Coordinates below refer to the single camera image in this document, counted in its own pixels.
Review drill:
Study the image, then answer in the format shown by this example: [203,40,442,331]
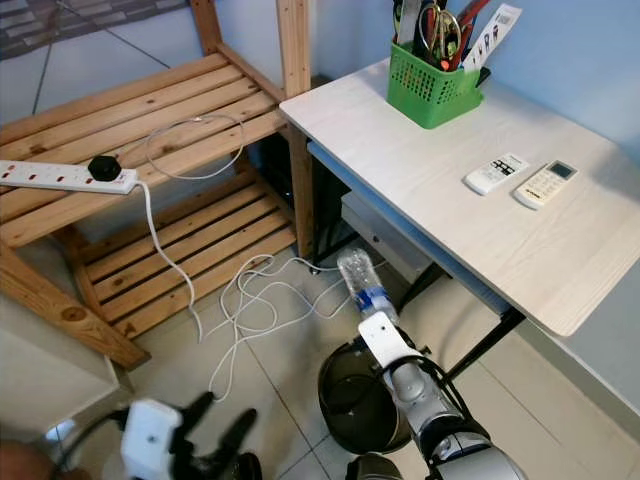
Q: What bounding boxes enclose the grey under-desk tray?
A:
[305,140,526,317]

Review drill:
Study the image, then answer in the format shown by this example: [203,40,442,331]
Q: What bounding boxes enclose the brown rounded object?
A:
[0,440,67,480]

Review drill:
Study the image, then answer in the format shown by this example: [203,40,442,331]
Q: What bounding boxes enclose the white remote with black buttons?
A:
[464,153,530,196]

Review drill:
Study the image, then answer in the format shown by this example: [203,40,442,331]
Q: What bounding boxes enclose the white cabinet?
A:
[0,295,121,441]

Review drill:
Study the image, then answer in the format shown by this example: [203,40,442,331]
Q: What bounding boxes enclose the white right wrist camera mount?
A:
[358,312,423,371]

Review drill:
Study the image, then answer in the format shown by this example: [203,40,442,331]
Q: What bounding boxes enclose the white printed label card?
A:
[463,3,524,72]

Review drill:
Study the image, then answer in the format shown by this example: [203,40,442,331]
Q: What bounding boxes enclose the cream remote with screen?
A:
[512,160,579,210]

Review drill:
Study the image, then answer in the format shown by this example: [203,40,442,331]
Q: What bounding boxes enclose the green plastic basket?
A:
[387,40,486,130]

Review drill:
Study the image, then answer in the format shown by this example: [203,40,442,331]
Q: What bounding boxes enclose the thick white power strip cord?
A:
[130,182,204,343]

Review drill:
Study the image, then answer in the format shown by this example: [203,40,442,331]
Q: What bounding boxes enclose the clear plastic water bottle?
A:
[337,248,399,323]

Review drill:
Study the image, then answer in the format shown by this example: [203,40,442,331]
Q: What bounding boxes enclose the tangled white charger cable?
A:
[208,252,363,403]

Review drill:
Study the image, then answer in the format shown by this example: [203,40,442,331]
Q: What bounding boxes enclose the white power strip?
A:
[0,160,139,196]

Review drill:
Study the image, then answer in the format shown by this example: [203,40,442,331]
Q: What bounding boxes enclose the black power plug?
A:
[88,155,123,183]

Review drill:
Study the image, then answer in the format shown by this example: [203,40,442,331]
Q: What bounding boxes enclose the wooden slatted shelf rack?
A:
[0,0,311,369]

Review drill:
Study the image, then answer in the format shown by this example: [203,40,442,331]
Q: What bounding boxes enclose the grey robot leg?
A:
[345,453,401,480]

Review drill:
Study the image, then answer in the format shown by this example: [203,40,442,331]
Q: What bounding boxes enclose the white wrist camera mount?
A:
[120,398,183,480]
[358,312,423,371]

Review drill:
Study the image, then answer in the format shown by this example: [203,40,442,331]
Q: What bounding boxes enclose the scissors with pale handles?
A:
[422,5,464,63]

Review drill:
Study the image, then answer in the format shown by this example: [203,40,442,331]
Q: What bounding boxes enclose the thin white looped cable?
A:
[145,113,247,182]

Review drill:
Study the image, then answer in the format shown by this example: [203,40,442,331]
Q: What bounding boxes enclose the red handled tool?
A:
[450,0,497,69]

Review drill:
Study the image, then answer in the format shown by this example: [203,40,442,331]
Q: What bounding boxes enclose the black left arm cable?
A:
[52,408,129,480]

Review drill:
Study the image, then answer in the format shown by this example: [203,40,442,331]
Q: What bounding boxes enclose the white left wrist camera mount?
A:
[120,398,183,480]

